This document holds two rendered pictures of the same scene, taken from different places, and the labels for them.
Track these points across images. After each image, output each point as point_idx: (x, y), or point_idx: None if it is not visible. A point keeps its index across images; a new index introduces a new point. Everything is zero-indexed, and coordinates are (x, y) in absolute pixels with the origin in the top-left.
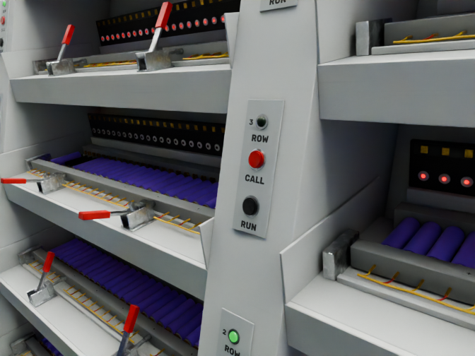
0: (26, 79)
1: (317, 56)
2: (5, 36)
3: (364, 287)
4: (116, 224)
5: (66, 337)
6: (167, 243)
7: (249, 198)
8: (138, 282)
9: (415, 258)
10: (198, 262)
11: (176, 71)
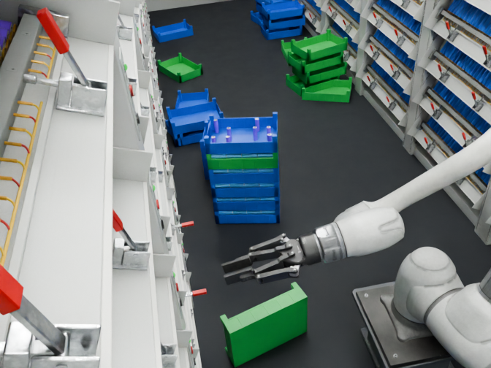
0: (177, 276)
1: (158, 131)
2: (177, 292)
3: None
4: (173, 238)
5: (188, 308)
6: (169, 215)
7: (167, 171)
8: None
9: None
10: (170, 203)
11: (162, 164)
